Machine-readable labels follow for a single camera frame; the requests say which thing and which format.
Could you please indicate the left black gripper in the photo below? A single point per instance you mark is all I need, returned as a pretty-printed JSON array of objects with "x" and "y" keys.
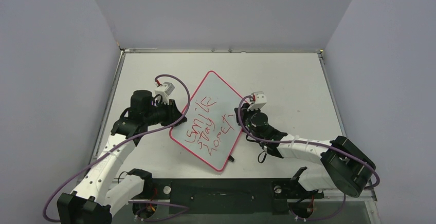
[{"x": 173, "y": 112}]

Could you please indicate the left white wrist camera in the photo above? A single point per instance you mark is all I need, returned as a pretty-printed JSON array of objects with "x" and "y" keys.
[{"x": 163, "y": 89}]

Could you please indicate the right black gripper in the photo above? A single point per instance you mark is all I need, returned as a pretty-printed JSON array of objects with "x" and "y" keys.
[{"x": 239, "y": 114}]

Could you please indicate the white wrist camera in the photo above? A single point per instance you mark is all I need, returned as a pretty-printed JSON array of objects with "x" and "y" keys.
[
  {"x": 257, "y": 101},
  {"x": 163, "y": 89}
]

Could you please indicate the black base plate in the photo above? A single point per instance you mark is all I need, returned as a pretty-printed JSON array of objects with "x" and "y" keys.
[{"x": 227, "y": 196}]

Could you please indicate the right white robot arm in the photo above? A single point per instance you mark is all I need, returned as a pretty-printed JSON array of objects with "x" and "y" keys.
[{"x": 345, "y": 166}]

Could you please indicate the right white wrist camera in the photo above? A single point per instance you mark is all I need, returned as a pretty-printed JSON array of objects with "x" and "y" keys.
[{"x": 257, "y": 101}]

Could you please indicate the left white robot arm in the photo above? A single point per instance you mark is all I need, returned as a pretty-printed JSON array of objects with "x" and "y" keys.
[{"x": 93, "y": 200}]

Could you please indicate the pink framed whiteboard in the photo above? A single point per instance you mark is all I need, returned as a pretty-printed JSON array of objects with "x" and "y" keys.
[{"x": 211, "y": 130}]

